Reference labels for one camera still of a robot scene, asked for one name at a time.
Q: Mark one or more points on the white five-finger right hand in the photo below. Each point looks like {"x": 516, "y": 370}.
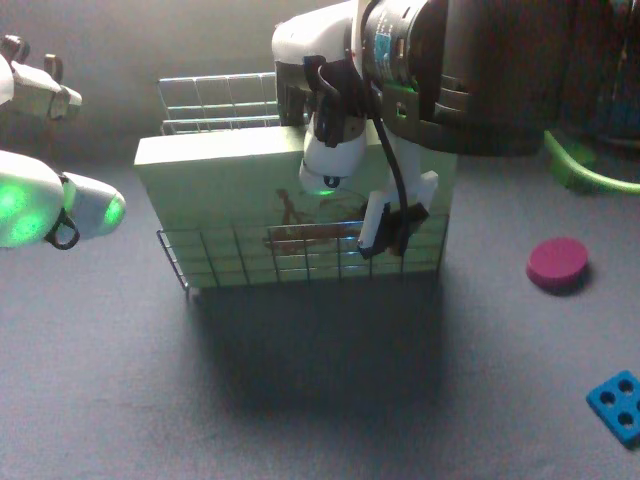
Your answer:
{"x": 310, "y": 35}

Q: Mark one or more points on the white five-finger left hand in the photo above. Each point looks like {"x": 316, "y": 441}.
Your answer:
{"x": 30, "y": 200}

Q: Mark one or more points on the pale green book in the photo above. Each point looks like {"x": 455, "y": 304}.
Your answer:
{"x": 210, "y": 190}

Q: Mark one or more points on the grey table cloth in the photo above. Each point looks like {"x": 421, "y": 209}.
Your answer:
{"x": 150, "y": 375}

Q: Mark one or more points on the green curved plastic piece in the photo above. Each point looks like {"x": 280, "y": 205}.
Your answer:
{"x": 565, "y": 165}

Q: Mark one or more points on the magenta round disc block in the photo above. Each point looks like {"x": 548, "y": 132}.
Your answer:
{"x": 557, "y": 260}

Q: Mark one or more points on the blue four-hole square block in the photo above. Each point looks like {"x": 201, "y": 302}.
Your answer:
{"x": 616, "y": 406}

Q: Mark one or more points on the wrist camera on white bracket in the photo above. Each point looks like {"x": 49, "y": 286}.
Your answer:
{"x": 375, "y": 220}

